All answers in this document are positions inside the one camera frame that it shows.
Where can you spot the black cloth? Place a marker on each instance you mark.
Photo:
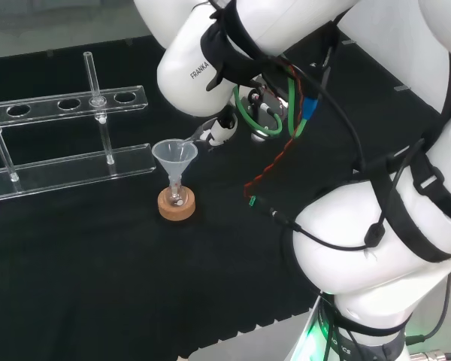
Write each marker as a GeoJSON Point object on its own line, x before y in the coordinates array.
{"type": "Point", "coordinates": [79, 282]}

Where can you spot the small round-bottom glass flask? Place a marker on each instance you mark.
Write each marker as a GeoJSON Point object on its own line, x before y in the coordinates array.
{"type": "Point", "coordinates": [177, 197]}

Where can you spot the clear acrylic funnel stand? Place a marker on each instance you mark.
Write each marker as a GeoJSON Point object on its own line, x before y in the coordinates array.
{"type": "Point", "coordinates": [71, 169]}

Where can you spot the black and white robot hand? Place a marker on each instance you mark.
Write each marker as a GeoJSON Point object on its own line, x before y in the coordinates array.
{"type": "Point", "coordinates": [263, 116]}

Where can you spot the grey tape strip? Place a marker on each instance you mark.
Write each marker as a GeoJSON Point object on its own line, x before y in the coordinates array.
{"type": "Point", "coordinates": [348, 42]}
{"type": "Point", "coordinates": [401, 89]}

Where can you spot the clear plastic funnel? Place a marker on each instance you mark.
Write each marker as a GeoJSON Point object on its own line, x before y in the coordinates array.
{"type": "Point", "coordinates": [174, 156]}

